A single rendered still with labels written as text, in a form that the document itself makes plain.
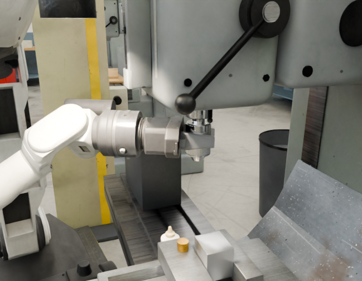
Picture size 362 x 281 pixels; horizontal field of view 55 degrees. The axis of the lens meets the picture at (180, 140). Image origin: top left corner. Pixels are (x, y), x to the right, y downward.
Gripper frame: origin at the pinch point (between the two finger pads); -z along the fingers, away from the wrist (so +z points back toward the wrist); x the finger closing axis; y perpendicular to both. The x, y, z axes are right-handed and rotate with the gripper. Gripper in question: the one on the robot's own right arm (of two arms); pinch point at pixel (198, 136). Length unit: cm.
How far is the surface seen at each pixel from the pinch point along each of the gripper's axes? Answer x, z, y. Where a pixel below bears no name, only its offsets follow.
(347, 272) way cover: 1.3, -31.9, 29.0
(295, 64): -6.0, -14.7, -14.2
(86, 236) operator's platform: 87, 59, 85
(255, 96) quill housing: -6.7, -9.0, -9.2
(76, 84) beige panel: 151, 83, 18
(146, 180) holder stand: 26.0, 15.0, 22.0
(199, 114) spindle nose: -2.4, -0.2, -4.9
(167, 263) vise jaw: -10.0, 4.6, 20.9
